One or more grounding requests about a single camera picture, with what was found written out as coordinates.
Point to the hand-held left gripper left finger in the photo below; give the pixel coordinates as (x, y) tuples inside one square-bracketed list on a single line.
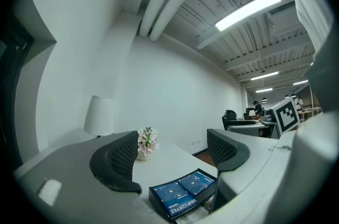
[(79, 172)]

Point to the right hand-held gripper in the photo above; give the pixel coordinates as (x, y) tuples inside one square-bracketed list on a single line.
[(287, 117)]

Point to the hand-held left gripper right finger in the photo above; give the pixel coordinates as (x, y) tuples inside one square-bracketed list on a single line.
[(278, 170)]

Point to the blue coffee packet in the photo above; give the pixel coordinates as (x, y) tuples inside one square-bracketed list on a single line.
[(197, 183), (176, 197)]

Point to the black storage box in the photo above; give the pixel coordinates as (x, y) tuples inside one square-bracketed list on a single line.
[(159, 204)]

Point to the black office chair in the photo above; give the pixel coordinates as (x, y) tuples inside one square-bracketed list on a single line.
[(230, 118)]

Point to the long ceiling light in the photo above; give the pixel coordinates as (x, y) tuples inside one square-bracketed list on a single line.
[(249, 9), (265, 76), (264, 90), (300, 82)]

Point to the white shade table lamp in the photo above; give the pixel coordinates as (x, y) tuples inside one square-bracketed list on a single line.
[(99, 115)]

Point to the pink white flower bouquet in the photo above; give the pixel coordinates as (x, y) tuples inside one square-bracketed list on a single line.
[(147, 142)]

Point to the white wall outlet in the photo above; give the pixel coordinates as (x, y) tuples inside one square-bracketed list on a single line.
[(196, 141)]

